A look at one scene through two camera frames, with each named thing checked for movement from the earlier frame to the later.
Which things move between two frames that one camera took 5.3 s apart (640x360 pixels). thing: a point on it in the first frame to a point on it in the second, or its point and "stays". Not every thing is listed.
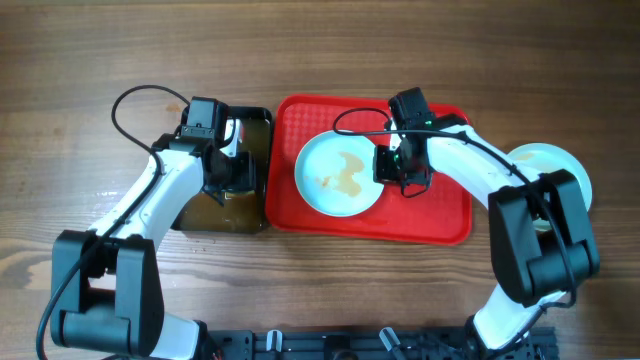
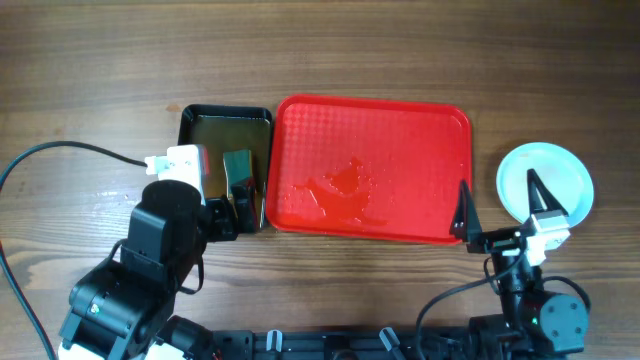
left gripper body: (235, 173) to (223, 226)
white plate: (334, 174) to (563, 173)
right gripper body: (393, 167) to (495, 241)
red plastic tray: (439, 214) stays
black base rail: (371, 344) stays
